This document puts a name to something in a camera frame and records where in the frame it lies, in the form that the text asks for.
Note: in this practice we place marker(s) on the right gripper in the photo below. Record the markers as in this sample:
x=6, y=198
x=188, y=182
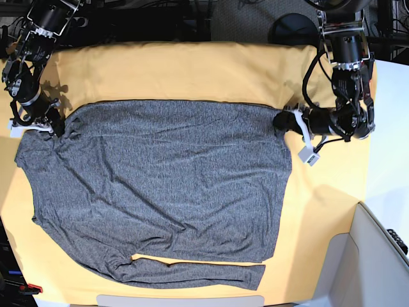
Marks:
x=43, y=111

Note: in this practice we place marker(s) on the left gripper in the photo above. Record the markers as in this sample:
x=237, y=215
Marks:
x=316, y=121

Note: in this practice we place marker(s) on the grey long-sleeve T-shirt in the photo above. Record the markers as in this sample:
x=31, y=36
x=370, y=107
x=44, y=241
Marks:
x=162, y=194

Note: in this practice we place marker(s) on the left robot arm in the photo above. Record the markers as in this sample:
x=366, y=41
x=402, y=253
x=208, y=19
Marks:
x=339, y=35

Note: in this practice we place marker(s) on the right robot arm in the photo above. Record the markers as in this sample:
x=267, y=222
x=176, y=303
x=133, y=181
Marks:
x=45, y=21

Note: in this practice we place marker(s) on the yellow table cloth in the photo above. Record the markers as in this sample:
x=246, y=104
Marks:
x=319, y=202

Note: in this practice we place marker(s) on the black round stand base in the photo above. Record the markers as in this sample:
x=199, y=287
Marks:
x=294, y=29

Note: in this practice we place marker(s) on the white power strip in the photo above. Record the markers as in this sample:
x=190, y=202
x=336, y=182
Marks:
x=81, y=22

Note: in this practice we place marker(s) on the black remote control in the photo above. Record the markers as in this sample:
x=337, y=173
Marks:
x=398, y=241

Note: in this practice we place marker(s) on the white box bin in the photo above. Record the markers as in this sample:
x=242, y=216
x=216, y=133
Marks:
x=363, y=267

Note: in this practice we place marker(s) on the red clamp at left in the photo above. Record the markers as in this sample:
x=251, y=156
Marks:
x=29, y=289

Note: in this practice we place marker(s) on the grey tray at bottom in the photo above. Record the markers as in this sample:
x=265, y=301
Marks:
x=114, y=300

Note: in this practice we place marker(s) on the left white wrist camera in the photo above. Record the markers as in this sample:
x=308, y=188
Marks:
x=308, y=156

